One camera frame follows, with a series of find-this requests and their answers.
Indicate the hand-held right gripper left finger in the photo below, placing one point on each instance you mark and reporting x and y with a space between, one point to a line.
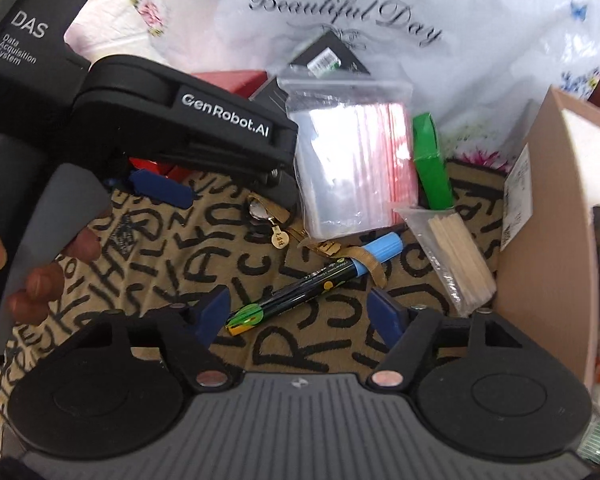
212 315

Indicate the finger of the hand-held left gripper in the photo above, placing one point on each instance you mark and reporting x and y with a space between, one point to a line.
160 187
280 185

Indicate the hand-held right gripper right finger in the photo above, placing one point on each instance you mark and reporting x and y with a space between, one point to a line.
385 317

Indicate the blue capped marker pen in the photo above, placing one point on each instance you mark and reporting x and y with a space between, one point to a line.
310 287

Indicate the cardboard box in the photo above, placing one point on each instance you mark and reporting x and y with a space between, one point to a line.
545 260

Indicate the person's left hand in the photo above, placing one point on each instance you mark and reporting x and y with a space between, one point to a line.
35 287

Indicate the letter print mat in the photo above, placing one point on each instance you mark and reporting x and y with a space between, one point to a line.
180 260

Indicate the pack of clear zip bags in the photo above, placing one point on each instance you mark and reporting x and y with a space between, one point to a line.
350 160

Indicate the pack of wooden sticks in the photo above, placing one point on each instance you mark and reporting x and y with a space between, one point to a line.
455 255

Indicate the red box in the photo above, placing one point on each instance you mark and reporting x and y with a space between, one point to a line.
230 82

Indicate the black card packet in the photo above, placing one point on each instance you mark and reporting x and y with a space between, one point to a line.
325 57

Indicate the green box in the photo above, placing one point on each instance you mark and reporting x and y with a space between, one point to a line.
432 160

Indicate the white floral plastic bag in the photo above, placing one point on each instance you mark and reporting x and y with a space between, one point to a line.
430 60

